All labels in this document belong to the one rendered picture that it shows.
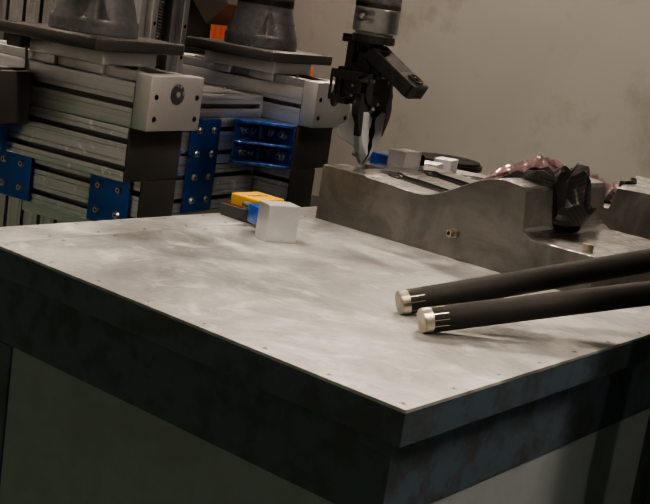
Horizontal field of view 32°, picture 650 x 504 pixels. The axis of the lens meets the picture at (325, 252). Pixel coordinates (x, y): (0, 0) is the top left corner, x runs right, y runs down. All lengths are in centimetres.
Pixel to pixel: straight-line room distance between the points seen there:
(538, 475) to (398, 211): 56
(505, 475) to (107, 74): 98
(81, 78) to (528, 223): 77
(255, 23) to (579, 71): 346
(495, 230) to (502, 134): 411
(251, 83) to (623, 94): 344
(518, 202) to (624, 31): 396
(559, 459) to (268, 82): 116
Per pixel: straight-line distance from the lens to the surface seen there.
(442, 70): 595
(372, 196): 182
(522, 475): 136
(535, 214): 171
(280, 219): 166
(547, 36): 573
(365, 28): 190
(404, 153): 199
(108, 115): 192
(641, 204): 205
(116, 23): 197
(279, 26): 236
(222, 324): 122
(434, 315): 130
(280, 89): 231
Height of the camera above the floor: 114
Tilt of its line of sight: 12 degrees down
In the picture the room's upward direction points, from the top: 9 degrees clockwise
